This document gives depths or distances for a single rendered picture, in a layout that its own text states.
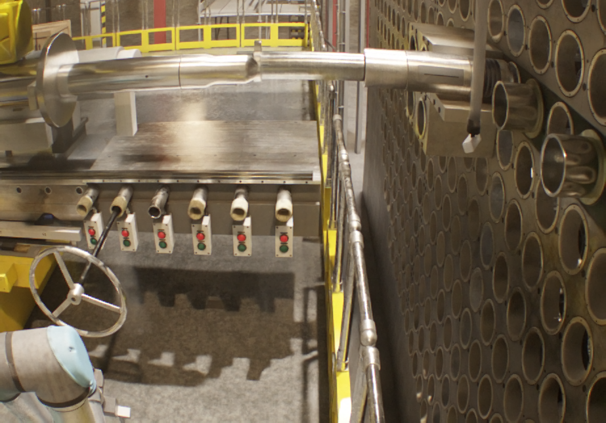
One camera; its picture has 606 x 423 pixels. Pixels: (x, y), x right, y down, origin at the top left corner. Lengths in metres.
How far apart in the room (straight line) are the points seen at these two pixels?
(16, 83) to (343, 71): 1.36
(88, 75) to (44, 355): 1.40
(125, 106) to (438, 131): 1.45
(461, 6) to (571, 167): 1.93
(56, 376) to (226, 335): 2.07
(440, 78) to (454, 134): 0.45
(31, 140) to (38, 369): 1.72
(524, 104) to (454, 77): 0.37
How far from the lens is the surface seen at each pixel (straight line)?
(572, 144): 1.76
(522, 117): 2.23
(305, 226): 2.45
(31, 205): 2.77
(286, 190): 2.34
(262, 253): 3.57
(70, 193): 2.63
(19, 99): 2.28
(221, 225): 2.47
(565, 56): 2.16
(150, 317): 3.11
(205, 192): 2.37
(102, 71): 2.13
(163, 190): 2.41
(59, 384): 0.97
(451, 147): 2.78
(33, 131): 2.53
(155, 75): 2.06
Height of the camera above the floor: 1.97
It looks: 28 degrees down
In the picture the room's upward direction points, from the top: straight up
